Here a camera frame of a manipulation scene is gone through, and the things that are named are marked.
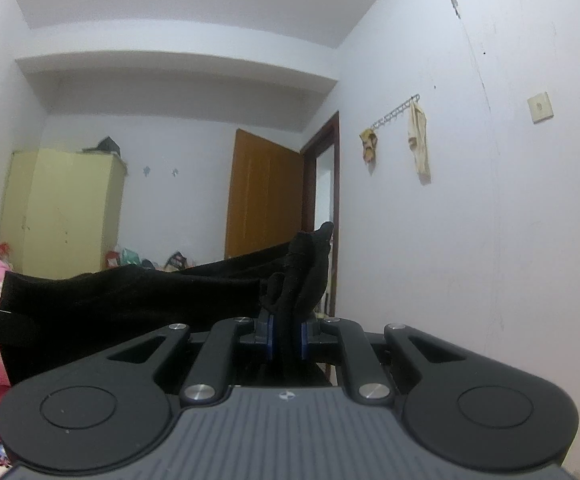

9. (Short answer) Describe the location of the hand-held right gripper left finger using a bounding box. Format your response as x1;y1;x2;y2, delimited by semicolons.
107;310;275;406

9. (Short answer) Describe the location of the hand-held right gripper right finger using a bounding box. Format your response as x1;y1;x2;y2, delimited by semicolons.
300;316;471;403

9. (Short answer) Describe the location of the black t-shirt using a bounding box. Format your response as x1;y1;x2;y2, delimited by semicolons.
0;221;335;386

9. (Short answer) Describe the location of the yellow wardrobe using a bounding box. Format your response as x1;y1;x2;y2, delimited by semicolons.
0;147;125;278

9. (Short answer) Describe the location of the wooden door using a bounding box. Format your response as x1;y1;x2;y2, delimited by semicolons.
225;128;305;260

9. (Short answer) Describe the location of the colourful bags pile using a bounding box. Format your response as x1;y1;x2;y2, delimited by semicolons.
0;242;191;275

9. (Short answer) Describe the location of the small yellow hanging cloth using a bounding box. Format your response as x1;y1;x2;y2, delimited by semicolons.
360;129;378;163

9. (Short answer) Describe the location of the dark box on wardrobe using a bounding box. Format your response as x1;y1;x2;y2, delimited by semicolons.
82;136;120;156

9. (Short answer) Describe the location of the dark wooden door frame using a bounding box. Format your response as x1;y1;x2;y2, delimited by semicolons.
300;110;341;386

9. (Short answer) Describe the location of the wall hook rack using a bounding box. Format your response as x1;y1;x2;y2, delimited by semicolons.
370;94;421;130

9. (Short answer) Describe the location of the wall socket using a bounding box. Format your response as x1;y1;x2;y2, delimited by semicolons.
527;91;555;124

